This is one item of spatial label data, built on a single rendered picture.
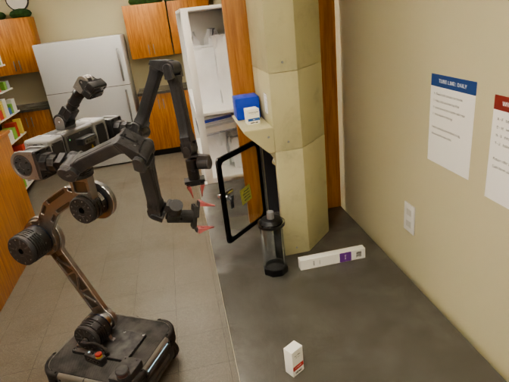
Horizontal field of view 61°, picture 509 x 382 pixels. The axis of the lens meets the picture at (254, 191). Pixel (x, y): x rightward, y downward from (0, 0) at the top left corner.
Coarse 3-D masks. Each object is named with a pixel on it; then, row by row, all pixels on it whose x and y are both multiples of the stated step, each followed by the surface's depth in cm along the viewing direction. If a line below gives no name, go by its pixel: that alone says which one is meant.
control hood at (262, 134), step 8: (264, 120) 178; (240, 128) 172; (248, 128) 168; (256, 128) 167; (264, 128) 166; (272, 128) 166; (248, 136) 165; (256, 136) 166; (264, 136) 166; (272, 136) 167; (264, 144) 167; (272, 144) 168; (272, 152) 169
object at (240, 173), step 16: (240, 160) 189; (256, 160) 199; (224, 176) 182; (240, 176) 191; (256, 176) 201; (240, 192) 193; (256, 192) 203; (240, 208) 194; (256, 208) 205; (224, 224) 188; (240, 224) 196
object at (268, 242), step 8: (280, 224) 166; (264, 232) 167; (272, 232) 166; (280, 232) 168; (264, 240) 169; (272, 240) 167; (280, 240) 169; (264, 248) 170; (272, 248) 169; (280, 248) 170; (264, 256) 172; (272, 256) 170; (280, 256) 171; (264, 264) 175; (272, 264) 172; (280, 264) 172
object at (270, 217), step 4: (268, 212) 167; (272, 212) 167; (264, 216) 171; (268, 216) 167; (272, 216) 167; (276, 216) 170; (260, 220) 170; (264, 220) 168; (268, 220) 167; (272, 220) 167; (276, 220) 167; (280, 220) 167; (264, 224) 166; (268, 224) 165; (272, 224) 165; (276, 224) 165
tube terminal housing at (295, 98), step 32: (320, 64) 174; (288, 96) 162; (320, 96) 178; (288, 128) 167; (320, 128) 182; (288, 160) 172; (320, 160) 186; (288, 192) 177; (320, 192) 190; (288, 224) 182; (320, 224) 195
